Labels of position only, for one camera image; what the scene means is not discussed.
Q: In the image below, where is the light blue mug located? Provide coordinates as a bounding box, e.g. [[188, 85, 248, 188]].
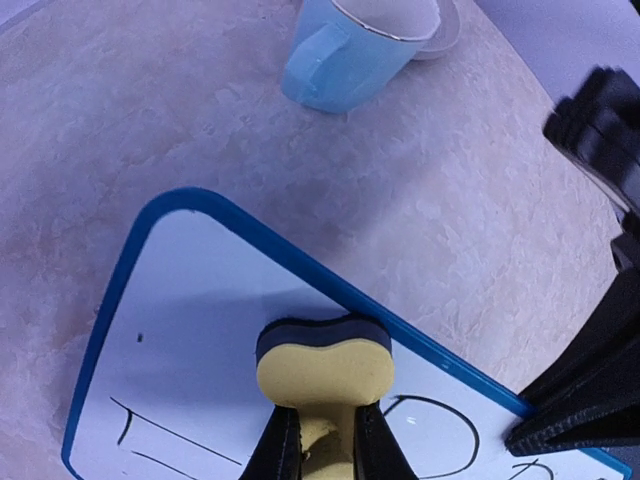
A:
[[281, 0, 441, 114]]

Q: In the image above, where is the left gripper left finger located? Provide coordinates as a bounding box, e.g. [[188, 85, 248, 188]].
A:
[[239, 406, 302, 480]]

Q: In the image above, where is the yellow whiteboard eraser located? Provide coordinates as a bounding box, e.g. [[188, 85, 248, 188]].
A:
[[255, 314, 395, 479]]

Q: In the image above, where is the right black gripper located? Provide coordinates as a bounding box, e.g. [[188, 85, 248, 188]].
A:
[[543, 67, 639, 270]]

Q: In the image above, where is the blue-framed whiteboard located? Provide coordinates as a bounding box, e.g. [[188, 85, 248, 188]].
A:
[[61, 188, 632, 479]]

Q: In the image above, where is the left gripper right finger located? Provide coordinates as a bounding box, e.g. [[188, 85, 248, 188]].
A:
[[353, 403, 415, 480]]

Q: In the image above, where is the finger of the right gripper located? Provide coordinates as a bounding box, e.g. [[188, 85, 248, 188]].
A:
[[505, 269, 639, 456]]

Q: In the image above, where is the blue striped plate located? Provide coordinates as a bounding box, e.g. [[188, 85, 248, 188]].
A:
[[412, 0, 461, 61]]

